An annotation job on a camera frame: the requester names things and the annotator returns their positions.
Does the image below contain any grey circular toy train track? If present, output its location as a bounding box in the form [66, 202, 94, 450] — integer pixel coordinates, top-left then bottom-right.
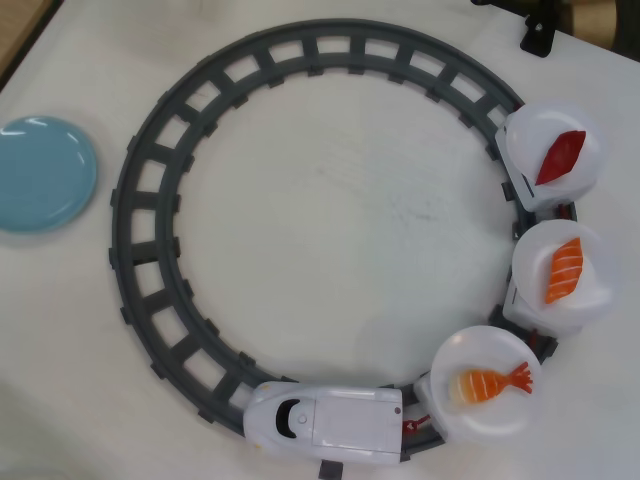
[107, 17, 581, 480]

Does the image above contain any blue round dish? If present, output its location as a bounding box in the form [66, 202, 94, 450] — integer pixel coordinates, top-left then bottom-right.
[0, 114, 99, 235]

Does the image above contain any orange salmon sushi toy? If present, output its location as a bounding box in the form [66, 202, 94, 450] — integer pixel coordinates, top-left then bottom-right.
[544, 237, 585, 305]

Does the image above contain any white Shinkansen toy locomotive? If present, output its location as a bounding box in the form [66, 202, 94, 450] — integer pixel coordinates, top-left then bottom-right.
[242, 380, 405, 459]

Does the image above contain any white round plastic plate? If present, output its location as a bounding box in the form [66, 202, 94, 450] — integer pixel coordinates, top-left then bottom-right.
[513, 219, 615, 329]
[504, 99, 609, 201]
[429, 325, 544, 444]

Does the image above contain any light wooden block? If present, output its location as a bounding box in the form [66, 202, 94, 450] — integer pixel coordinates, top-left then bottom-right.
[554, 0, 621, 51]

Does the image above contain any red tuna sushi toy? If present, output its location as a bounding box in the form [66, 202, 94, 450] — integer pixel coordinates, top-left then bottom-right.
[534, 129, 587, 188]

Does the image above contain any orange shrimp sushi toy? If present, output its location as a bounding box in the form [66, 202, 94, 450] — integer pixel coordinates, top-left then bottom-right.
[448, 362, 535, 404]

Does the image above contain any black clamp bracket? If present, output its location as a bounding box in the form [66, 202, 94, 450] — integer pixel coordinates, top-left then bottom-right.
[519, 12, 556, 57]

